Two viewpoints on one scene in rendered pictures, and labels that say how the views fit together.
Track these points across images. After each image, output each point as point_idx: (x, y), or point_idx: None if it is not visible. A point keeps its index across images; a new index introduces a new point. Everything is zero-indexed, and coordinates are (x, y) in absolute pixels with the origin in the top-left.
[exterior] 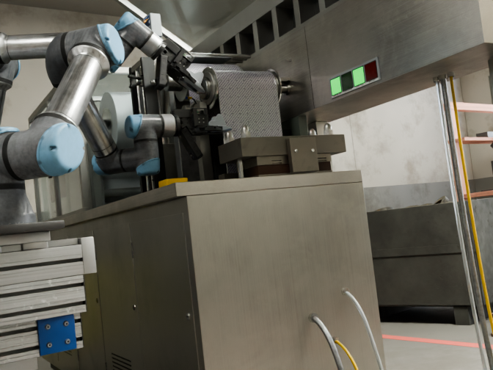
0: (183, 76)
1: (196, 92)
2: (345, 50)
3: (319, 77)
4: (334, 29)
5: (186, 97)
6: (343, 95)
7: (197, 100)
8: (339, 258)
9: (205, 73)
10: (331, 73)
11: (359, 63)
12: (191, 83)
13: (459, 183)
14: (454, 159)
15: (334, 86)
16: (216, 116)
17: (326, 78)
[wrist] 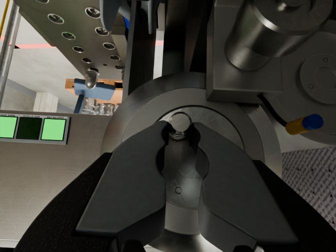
0: (103, 238)
1: (193, 127)
2: (20, 170)
3: (89, 153)
4: (32, 207)
5: (307, 123)
6: (47, 114)
7: (310, 141)
8: None
9: (186, 226)
10: (62, 150)
11: (2, 143)
12: (132, 163)
13: (6, 30)
14: (2, 48)
15: (55, 129)
16: (100, 10)
17: (75, 146)
